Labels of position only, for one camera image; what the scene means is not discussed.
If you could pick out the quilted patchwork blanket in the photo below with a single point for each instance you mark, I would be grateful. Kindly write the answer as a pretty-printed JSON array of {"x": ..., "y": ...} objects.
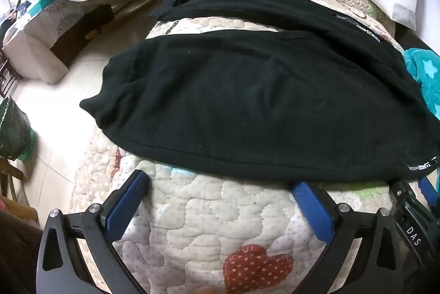
[{"x": 206, "y": 228}]

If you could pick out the lounge chair wooden frame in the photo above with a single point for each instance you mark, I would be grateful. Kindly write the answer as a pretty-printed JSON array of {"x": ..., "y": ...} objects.
[{"x": 105, "y": 17}]

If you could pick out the dark wooden chair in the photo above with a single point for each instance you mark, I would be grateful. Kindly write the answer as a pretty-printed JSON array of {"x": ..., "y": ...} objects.
[{"x": 5, "y": 77}]

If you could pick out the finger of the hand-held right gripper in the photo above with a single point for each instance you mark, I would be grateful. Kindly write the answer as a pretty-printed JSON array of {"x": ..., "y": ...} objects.
[
  {"x": 429, "y": 189},
  {"x": 400, "y": 192}
]

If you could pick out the bed with patterned cover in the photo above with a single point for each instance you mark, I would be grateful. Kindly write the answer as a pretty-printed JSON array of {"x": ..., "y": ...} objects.
[{"x": 51, "y": 27}]

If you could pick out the person's brown clothed leg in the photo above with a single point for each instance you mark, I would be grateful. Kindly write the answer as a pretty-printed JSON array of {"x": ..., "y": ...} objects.
[{"x": 17, "y": 252}]

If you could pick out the teal star fleece blanket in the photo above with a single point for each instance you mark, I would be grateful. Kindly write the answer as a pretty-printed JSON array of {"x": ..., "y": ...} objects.
[{"x": 426, "y": 74}]

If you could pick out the green mesh bin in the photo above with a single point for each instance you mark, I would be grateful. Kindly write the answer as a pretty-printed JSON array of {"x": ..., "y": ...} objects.
[{"x": 13, "y": 132}]

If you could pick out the light wooden chair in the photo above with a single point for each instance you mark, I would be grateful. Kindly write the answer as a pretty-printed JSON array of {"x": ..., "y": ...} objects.
[{"x": 10, "y": 177}]

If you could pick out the black pants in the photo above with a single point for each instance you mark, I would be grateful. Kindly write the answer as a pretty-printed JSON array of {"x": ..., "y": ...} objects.
[{"x": 240, "y": 101}]

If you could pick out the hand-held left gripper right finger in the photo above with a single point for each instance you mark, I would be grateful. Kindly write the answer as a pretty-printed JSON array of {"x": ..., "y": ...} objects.
[{"x": 311, "y": 208}]

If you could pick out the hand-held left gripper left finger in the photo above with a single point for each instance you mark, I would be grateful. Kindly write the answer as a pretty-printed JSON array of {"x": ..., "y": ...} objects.
[{"x": 128, "y": 199}]

